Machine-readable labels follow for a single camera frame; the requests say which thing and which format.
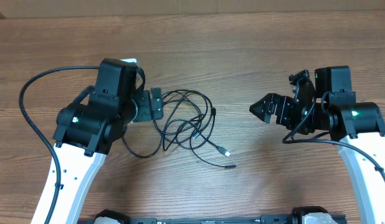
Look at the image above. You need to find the black cable bundle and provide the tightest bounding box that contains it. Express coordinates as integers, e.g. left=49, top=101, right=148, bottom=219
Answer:
left=121, top=89, right=237, bottom=169

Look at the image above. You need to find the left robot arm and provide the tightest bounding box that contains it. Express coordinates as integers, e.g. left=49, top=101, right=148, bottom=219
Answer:
left=32, top=58, right=163, bottom=223

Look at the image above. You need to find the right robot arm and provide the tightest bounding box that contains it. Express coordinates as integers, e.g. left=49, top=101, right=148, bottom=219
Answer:
left=249, top=65, right=385, bottom=223

